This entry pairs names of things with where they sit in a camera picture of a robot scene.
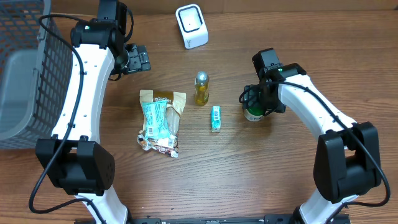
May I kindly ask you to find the green lid white jar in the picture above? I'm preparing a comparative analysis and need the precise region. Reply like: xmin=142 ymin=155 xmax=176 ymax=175
xmin=243 ymin=107 xmax=264 ymax=122

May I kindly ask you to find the small green tissue packet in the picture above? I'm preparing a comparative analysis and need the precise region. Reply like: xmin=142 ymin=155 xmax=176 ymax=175
xmin=211 ymin=106 xmax=221 ymax=133

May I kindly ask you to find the brown Pantree pouch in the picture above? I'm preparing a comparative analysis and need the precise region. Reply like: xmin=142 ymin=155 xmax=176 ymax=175
xmin=139 ymin=90 xmax=187 ymax=136

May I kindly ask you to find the clear bottle with silver cap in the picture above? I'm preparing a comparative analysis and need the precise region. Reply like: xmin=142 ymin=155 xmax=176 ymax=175
xmin=195 ymin=71 xmax=210 ymax=106

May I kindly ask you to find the brown white wrapper packet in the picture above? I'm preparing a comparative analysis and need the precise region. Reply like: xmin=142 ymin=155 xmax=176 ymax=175
xmin=137 ymin=131 xmax=179 ymax=158

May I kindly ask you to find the light green snack packet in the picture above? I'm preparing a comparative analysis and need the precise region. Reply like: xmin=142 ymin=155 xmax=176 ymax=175
xmin=142 ymin=100 xmax=170 ymax=139

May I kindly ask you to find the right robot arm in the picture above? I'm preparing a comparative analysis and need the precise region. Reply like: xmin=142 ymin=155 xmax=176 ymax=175
xmin=239 ymin=48 xmax=391 ymax=223

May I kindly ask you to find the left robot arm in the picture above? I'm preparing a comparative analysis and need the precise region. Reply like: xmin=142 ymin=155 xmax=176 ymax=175
xmin=35 ymin=1 xmax=150 ymax=223

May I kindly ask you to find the grey plastic mesh basket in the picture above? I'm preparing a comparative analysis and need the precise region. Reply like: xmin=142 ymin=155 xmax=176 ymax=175
xmin=1 ymin=0 xmax=73 ymax=149

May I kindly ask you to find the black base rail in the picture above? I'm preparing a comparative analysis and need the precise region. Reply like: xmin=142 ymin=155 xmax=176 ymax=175
xmin=74 ymin=214 xmax=352 ymax=224

